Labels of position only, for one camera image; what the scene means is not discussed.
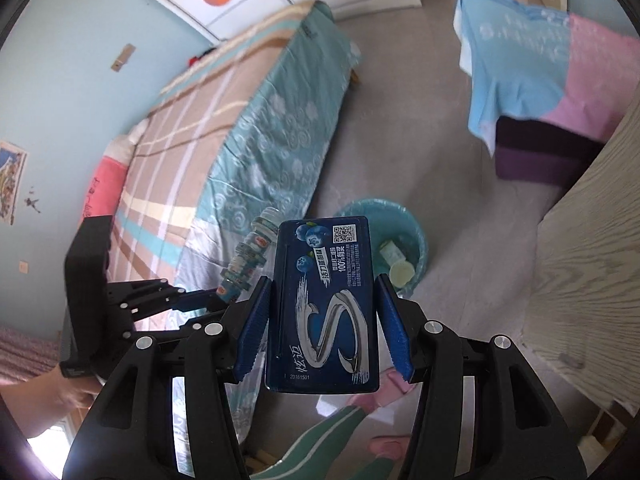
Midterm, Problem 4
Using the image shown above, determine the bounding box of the pink knitted cloth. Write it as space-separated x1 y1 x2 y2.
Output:
0 325 63 386

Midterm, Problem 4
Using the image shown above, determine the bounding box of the person's left forearm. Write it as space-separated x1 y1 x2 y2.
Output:
0 365 101 441

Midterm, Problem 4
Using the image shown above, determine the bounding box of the person's leg in green pants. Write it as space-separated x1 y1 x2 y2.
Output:
247 395 381 480

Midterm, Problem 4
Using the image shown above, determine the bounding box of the white pillow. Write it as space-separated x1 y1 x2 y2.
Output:
107 120 151 162

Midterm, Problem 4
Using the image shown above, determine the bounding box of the slim clear drink bottle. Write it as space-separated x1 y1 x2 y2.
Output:
217 206 281 304

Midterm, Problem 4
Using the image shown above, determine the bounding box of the colourful wall picture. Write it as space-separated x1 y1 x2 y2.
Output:
0 141 28 226

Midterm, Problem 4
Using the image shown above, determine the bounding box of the blue and pink cloth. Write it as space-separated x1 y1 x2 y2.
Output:
452 0 640 153

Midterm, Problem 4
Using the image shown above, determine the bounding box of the teal bag-lined trash bin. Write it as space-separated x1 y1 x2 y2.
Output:
332 199 430 302

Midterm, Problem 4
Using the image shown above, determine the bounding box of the tan wall hook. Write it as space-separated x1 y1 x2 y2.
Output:
111 44 137 72

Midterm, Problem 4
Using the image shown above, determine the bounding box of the pink pillow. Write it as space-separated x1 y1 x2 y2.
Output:
82 155 133 221

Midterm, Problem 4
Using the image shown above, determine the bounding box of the pink slipper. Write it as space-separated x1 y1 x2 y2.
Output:
372 367 418 408
366 436 415 461

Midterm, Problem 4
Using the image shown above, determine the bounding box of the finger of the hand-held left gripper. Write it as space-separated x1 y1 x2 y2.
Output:
120 309 227 346
106 278 232 318

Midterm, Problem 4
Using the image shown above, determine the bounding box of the bed with striped cover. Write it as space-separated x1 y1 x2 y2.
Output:
170 2 362 451

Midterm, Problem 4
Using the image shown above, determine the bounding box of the white bottle with green cap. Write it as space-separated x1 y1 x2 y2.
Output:
377 240 419 289

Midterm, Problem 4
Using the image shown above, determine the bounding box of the purple ottoman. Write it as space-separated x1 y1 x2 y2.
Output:
495 115 606 188

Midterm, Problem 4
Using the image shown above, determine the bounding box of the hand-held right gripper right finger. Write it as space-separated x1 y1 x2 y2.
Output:
375 274 588 480

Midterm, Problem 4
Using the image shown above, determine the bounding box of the dark blue gum box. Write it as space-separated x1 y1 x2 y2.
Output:
264 216 380 394

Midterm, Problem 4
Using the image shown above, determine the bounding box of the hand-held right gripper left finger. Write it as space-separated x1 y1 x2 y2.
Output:
62 275 273 480

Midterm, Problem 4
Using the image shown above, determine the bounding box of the plaid striped blanket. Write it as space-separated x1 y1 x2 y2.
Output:
107 0 331 286

